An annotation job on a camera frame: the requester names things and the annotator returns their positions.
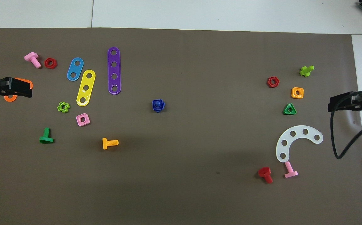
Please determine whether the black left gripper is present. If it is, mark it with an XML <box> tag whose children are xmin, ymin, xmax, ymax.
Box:
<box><xmin>0</xmin><ymin>69</ymin><xmax>33</xmax><ymax>99</ymax></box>

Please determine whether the orange heart-shaped plastic plate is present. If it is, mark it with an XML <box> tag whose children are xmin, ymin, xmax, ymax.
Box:
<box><xmin>4</xmin><ymin>77</ymin><xmax>33</xmax><ymax>103</ymax></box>

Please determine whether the pink plastic bolt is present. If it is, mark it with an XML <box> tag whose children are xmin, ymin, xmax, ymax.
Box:
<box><xmin>284</xmin><ymin>161</ymin><xmax>299</xmax><ymax>179</ymax></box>
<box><xmin>24</xmin><ymin>52</ymin><xmax>42</xmax><ymax>68</ymax></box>

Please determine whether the dark green plastic bolt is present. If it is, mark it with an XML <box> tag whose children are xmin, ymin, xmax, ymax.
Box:
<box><xmin>39</xmin><ymin>127</ymin><xmax>54</xmax><ymax>144</ymax></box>

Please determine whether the lime green plastic bolt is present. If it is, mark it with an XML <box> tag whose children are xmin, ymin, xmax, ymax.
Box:
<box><xmin>299</xmin><ymin>65</ymin><xmax>315</xmax><ymax>78</ymax></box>

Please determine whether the green triangular plastic nut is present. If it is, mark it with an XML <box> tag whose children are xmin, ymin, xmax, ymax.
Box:
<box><xmin>283</xmin><ymin>103</ymin><xmax>297</xmax><ymax>115</ymax></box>

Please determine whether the blue two-hole plastic strip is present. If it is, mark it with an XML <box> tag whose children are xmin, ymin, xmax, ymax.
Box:
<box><xmin>67</xmin><ymin>57</ymin><xmax>84</xmax><ymax>82</ymax></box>

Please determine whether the white curved five-hole plate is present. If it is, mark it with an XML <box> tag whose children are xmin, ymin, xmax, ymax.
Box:
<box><xmin>276</xmin><ymin>125</ymin><xmax>324</xmax><ymax>163</ymax></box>

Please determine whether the pink square plastic nut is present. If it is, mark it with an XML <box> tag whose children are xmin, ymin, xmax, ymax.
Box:
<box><xmin>76</xmin><ymin>113</ymin><xmax>91</xmax><ymax>127</ymax></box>

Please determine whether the yellow three-hole plastic strip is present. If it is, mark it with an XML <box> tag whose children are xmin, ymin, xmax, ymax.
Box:
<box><xmin>76</xmin><ymin>69</ymin><xmax>96</xmax><ymax>107</ymax></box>

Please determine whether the purple four-hole plastic strip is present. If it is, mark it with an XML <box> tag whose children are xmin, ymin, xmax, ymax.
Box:
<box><xmin>107</xmin><ymin>47</ymin><xmax>122</xmax><ymax>95</ymax></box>

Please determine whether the red plastic bolt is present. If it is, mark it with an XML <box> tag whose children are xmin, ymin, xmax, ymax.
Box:
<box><xmin>258</xmin><ymin>167</ymin><xmax>273</xmax><ymax>184</ymax></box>

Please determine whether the orange plastic bolt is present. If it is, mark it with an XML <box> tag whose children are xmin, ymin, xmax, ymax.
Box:
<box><xmin>102</xmin><ymin>138</ymin><xmax>119</xmax><ymax>150</ymax></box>

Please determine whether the brown table mat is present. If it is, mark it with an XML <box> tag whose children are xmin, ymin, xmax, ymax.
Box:
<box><xmin>0</xmin><ymin>27</ymin><xmax>362</xmax><ymax>225</ymax></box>

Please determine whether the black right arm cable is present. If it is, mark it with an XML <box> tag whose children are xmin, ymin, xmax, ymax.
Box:
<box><xmin>330</xmin><ymin>92</ymin><xmax>362</xmax><ymax>160</ymax></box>

